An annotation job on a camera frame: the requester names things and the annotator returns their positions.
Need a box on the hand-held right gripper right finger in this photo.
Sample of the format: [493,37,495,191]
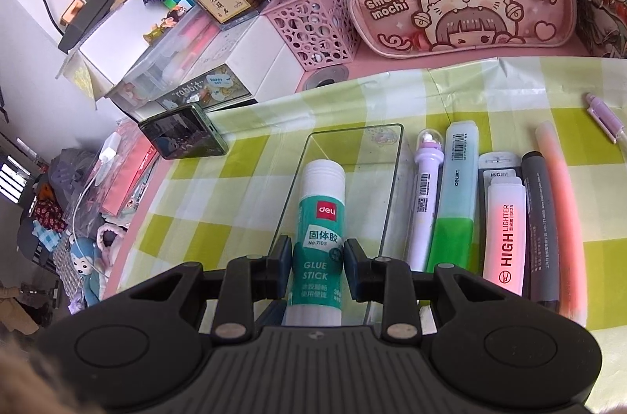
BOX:
[343,239,516,344]

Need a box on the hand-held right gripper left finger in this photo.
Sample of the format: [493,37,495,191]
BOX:
[116,235,295,344]

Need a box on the white green glue stick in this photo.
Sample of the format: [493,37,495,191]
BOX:
[285,160,346,327]

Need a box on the purple pen with cartoon cap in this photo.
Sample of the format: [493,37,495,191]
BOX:
[406,130,446,273]

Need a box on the clear plastic tray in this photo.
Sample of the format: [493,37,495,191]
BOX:
[255,123,416,329]

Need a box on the neon orange highlighter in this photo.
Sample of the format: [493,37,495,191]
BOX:
[482,178,529,295]

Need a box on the long neon pink pen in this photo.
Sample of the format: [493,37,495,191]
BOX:
[534,123,589,327]

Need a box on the small purple pen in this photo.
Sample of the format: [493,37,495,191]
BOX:
[585,93,622,145]

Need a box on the green highlighter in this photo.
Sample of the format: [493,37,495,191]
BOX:
[425,120,483,275]

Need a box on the smartphone with green case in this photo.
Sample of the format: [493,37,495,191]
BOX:
[138,103,230,161]

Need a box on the pink flat box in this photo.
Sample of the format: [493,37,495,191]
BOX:
[98,120,165,219]

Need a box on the grey marker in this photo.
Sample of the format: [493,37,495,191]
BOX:
[520,152,562,312]

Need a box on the round metal desk grommet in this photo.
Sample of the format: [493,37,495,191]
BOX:
[304,66,350,92]

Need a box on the blue plush toy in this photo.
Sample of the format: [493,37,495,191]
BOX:
[69,238,106,312]

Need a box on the white charger plug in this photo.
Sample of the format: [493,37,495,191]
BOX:
[100,132,122,163]

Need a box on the clear plastic drawer organizer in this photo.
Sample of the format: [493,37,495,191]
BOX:
[110,10,307,121]

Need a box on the green checked tablecloth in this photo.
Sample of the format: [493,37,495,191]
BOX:
[100,54,627,346]

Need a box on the pink perforated pen holder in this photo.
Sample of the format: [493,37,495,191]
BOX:
[265,0,362,72]

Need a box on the small figurine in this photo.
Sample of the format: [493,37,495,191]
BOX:
[144,15,179,43]

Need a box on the yellow sticker sheet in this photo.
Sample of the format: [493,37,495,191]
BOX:
[59,52,123,101]

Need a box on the white storage box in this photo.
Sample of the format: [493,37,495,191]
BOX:
[78,0,197,101]

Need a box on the small brown box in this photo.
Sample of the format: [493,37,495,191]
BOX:
[60,0,88,26]

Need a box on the white charger cable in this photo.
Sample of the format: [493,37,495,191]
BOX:
[69,159,106,248]

